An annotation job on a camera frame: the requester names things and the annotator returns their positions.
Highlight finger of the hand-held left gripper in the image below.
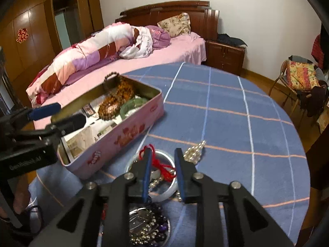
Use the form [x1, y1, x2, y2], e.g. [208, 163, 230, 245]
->
[0, 102, 61, 135]
[10, 113, 87, 145]

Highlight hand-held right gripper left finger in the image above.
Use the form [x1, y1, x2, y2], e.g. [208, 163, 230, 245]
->
[29, 147, 155, 247]

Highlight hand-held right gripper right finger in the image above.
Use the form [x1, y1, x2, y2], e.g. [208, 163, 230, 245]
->
[174, 148, 295, 247]

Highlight red knotted cord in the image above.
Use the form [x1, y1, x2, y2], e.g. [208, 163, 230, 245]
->
[139, 145, 178, 184]

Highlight white jade bangle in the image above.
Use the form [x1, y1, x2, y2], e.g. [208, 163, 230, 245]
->
[147, 178, 180, 202]

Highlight pearly silver bead bracelet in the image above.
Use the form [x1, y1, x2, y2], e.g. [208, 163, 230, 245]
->
[183, 140, 207, 165]

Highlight pink metal tin box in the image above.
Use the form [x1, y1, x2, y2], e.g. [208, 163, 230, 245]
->
[51, 75, 165, 181]

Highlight dark purple bead bracelet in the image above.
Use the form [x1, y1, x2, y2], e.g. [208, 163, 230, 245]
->
[147, 203, 169, 240]

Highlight grey metallic bead bracelet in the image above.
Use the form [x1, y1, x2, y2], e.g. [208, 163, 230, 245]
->
[130, 217, 161, 246]

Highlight paper leaflets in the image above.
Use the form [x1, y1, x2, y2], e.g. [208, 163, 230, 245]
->
[63, 118, 122, 160]

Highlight person's leg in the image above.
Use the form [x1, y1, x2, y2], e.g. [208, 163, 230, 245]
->
[11, 176, 35, 216]

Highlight green jade bangle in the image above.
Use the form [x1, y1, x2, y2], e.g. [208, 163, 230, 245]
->
[119, 98, 149, 119]

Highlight blue checked tablecloth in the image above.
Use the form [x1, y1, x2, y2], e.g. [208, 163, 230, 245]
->
[28, 62, 311, 247]

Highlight pink patchwork quilt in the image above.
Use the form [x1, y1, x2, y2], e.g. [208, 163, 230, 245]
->
[26, 23, 145, 106]

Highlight red paper decoration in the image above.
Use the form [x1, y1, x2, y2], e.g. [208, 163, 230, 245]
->
[16, 28, 29, 44]

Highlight wooden wardrobe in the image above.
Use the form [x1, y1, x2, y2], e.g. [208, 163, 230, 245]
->
[0, 0, 105, 108]

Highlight white embroidered cloth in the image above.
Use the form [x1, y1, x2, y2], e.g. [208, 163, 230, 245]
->
[119, 27, 155, 59]

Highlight purple cloth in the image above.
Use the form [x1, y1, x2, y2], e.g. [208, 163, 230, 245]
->
[145, 25, 171, 50]

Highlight wooden nightstand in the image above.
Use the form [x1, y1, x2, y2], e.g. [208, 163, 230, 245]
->
[204, 39, 247, 77]

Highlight rattan chair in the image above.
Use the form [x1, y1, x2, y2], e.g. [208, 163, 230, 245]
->
[268, 55, 329, 117]

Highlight dark wooden desk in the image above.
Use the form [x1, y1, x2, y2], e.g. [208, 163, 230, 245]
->
[305, 123, 329, 194]

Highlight floral pillow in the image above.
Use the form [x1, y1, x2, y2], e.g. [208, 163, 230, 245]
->
[156, 12, 191, 38]

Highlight dark folded clothes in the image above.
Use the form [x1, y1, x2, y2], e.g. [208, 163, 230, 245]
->
[217, 33, 248, 48]

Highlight dark garment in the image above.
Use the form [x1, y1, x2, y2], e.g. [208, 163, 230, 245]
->
[299, 84, 327, 118]

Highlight wooden headboard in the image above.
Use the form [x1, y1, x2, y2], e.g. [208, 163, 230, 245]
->
[114, 0, 220, 41]

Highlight colourful patterned cushion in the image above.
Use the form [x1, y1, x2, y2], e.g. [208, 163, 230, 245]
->
[285, 59, 321, 91]

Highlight red hanging garment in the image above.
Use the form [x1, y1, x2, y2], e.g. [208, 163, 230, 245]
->
[311, 34, 322, 60]

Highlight black hanging coat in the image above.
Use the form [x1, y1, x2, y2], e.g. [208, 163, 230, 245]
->
[319, 23, 329, 69]

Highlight amber bead necklace orange tassels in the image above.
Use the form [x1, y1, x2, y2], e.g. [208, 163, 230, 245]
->
[98, 81, 136, 120]

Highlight brown wooden bead bracelet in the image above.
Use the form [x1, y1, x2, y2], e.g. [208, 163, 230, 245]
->
[104, 72, 122, 93]

